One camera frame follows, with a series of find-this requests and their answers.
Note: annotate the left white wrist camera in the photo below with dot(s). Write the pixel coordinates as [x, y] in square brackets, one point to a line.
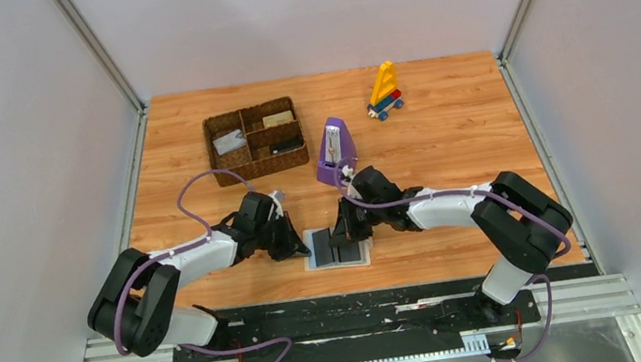
[278, 197]

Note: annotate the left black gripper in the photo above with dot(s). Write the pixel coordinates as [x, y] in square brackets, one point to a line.
[277, 236]

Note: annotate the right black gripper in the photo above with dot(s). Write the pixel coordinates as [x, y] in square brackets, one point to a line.
[355, 224]

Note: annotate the purple metronome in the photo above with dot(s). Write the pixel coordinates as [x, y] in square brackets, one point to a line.
[337, 148]

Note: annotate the white card holder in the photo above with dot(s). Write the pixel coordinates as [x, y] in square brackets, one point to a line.
[352, 255]

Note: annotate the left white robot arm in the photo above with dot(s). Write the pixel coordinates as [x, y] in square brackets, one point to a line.
[136, 307]

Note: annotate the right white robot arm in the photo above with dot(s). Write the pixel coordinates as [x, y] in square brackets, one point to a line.
[527, 227]

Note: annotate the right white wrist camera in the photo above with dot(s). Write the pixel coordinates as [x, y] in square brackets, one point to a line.
[347, 172]

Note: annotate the brown wicker divided basket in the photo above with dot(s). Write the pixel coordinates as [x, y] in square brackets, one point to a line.
[254, 160]

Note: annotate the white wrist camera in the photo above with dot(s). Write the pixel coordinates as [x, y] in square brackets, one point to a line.
[278, 197]
[347, 172]

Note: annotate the beige card in basket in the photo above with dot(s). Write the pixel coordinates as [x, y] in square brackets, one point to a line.
[276, 119]

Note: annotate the grey card in basket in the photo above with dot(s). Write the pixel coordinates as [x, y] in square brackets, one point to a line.
[229, 142]

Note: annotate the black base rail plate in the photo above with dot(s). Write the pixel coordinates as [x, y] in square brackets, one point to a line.
[349, 327]

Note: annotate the left aluminium frame post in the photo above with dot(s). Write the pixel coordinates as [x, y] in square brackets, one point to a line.
[90, 39]

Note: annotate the colourful toy block car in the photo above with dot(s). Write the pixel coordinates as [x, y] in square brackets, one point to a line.
[385, 94]

